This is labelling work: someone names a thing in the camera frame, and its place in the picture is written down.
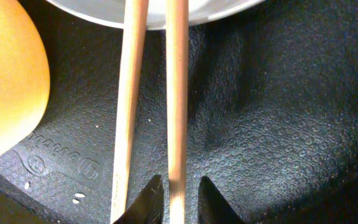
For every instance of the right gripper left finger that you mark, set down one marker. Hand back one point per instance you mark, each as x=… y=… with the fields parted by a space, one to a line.
x=148 y=207

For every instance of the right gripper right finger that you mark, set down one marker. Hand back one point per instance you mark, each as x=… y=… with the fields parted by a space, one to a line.
x=213 y=208

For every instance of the yellow bowl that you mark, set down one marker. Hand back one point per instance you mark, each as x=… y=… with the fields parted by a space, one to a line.
x=24 y=75

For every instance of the wooden chopstick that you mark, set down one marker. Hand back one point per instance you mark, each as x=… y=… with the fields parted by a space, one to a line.
x=135 y=18
x=177 y=103

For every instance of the round black serving tray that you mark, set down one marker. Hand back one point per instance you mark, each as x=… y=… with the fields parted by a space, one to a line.
x=272 y=116

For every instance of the grey round plate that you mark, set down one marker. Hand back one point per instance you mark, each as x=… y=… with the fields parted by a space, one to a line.
x=111 y=12

